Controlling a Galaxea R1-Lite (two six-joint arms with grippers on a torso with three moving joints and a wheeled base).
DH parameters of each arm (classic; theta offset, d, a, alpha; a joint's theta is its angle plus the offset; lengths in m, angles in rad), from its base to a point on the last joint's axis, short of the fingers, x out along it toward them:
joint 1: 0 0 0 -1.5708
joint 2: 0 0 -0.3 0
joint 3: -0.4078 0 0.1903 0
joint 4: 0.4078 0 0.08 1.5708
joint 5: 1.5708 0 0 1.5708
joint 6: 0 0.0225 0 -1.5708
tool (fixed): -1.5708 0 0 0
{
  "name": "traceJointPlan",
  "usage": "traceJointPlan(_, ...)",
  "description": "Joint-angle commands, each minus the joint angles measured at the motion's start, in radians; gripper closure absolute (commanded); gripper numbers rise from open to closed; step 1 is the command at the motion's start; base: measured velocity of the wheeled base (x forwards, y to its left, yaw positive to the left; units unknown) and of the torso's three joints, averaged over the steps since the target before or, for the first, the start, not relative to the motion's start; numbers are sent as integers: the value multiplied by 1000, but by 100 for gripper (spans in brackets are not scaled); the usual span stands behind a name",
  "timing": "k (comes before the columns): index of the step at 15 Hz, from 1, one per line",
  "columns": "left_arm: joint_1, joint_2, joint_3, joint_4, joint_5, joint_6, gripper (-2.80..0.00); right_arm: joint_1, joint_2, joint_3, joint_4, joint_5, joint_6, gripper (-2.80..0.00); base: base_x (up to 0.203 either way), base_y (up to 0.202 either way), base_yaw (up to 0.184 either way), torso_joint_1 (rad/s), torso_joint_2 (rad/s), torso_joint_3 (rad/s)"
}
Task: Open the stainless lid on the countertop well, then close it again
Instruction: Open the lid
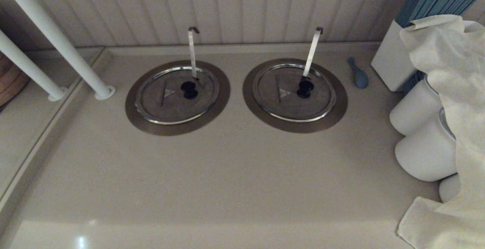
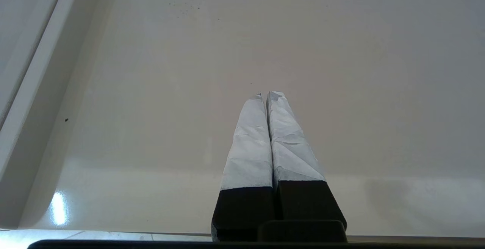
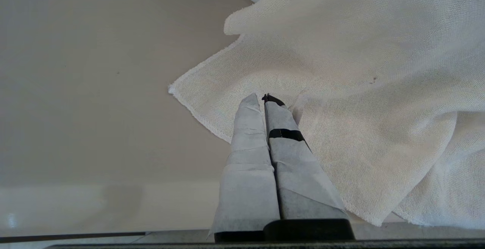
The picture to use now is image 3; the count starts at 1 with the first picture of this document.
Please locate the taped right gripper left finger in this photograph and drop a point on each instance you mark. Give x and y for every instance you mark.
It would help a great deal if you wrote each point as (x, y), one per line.
(246, 165)

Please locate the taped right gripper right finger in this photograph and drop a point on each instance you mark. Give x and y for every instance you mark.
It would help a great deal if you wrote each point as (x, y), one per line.
(299, 180)

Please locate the white woven cloth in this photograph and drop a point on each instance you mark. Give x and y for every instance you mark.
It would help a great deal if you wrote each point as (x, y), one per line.
(360, 90)

